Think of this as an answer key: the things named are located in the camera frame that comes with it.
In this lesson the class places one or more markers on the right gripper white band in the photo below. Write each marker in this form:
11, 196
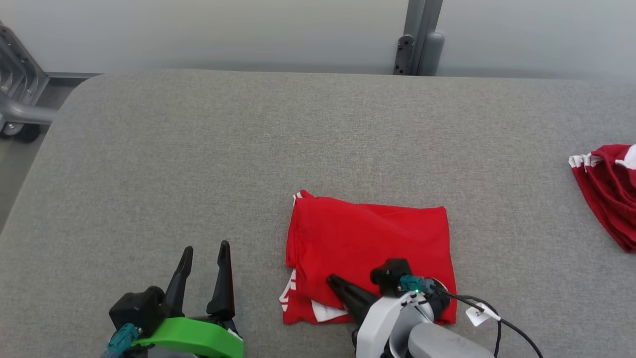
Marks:
375, 328

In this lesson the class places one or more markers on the red shorts with white stripe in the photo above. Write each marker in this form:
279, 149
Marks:
611, 199

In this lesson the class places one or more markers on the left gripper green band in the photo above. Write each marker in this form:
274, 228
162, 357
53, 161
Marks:
194, 335

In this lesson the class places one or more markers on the grey metal frame with caster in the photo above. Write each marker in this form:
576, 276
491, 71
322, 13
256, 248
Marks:
20, 94

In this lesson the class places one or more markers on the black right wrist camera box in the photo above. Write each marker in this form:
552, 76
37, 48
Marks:
390, 276

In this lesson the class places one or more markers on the red jersey with white sleeves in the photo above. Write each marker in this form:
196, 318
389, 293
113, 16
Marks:
367, 233

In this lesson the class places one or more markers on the grey metal post with bracket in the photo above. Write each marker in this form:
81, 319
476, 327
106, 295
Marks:
420, 35

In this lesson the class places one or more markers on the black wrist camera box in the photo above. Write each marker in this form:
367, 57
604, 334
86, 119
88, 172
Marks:
136, 311
390, 276

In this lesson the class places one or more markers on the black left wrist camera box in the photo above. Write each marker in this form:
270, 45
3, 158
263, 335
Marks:
136, 311

